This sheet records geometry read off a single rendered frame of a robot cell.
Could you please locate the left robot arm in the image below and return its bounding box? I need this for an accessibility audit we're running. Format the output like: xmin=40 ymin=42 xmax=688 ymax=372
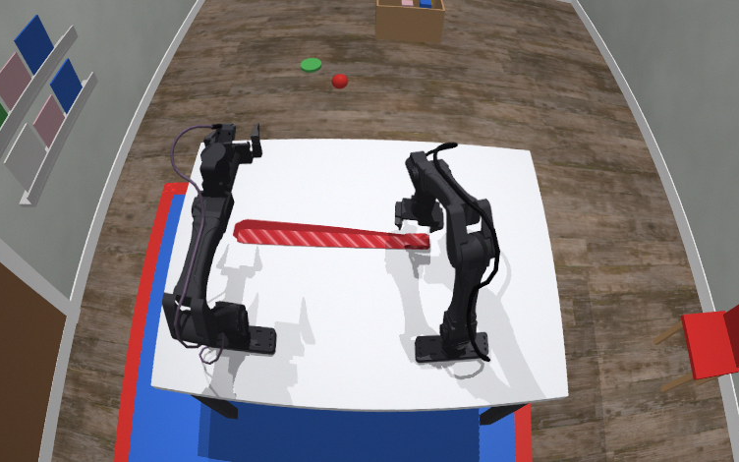
xmin=162 ymin=144 xmax=276 ymax=353

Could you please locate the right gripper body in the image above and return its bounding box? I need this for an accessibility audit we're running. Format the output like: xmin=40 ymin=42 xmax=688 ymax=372
xmin=395 ymin=195 xmax=444 ymax=228

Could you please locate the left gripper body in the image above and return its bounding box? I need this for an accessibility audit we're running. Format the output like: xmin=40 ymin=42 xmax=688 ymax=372
xmin=203 ymin=129 xmax=262 ymax=175

